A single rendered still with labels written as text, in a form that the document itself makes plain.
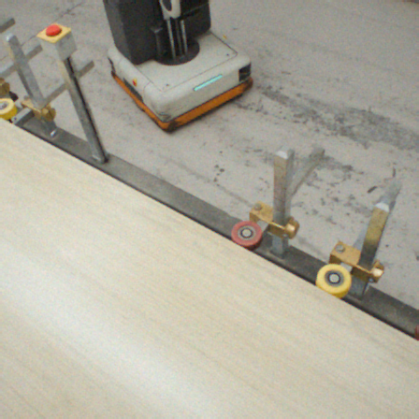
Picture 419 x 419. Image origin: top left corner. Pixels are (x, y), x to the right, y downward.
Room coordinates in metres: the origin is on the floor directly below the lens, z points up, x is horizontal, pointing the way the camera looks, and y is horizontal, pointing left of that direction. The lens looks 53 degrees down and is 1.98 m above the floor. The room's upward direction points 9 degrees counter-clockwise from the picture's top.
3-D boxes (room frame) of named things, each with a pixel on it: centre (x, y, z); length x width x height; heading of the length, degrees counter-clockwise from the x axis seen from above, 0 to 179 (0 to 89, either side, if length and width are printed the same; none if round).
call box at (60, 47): (1.28, 0.34, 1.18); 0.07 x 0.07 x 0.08; 47
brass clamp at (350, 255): (0.63, -0.37, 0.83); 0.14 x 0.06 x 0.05; 47
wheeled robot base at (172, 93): (2.47, 0.03, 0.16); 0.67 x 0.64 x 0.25; 27
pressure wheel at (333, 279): (0.56, -0.28, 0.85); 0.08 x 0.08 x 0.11
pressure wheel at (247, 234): (0.73, -0.10, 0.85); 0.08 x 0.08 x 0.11
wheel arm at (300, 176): (0.87, -0.23, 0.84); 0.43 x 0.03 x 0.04; 137
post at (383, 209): (0.61, -0.38, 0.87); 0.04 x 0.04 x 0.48; 47
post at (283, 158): (0.78, -0.20, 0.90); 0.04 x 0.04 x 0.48; 47
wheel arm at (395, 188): (0.70, -0.41, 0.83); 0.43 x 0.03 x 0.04; 137
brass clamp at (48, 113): (1.47, 0.55, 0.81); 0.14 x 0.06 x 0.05; 47
